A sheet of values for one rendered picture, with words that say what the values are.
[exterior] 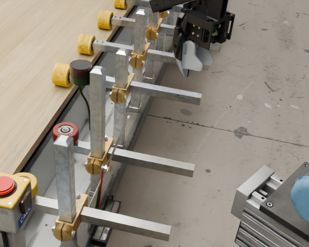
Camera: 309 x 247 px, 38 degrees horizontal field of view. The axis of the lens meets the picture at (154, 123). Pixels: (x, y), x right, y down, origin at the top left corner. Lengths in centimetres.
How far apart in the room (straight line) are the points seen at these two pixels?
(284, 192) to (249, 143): 184
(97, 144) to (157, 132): 158
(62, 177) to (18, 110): 49
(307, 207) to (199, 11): 41
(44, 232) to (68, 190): 41
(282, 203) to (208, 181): 154
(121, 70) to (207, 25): 69
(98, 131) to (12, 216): 57
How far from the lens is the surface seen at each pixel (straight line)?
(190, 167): 137
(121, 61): 144
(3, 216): 79
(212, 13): 82
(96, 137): 131
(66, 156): 104
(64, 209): 117
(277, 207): 106
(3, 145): 138
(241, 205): 116
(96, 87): 121
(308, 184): 83
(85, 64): 121
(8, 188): 78
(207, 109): 316
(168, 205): 242
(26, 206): 79
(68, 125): 143
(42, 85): 164
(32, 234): 150
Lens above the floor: 178
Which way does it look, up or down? 37 degrees down
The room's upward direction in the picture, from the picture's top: 6 degrees clockwise
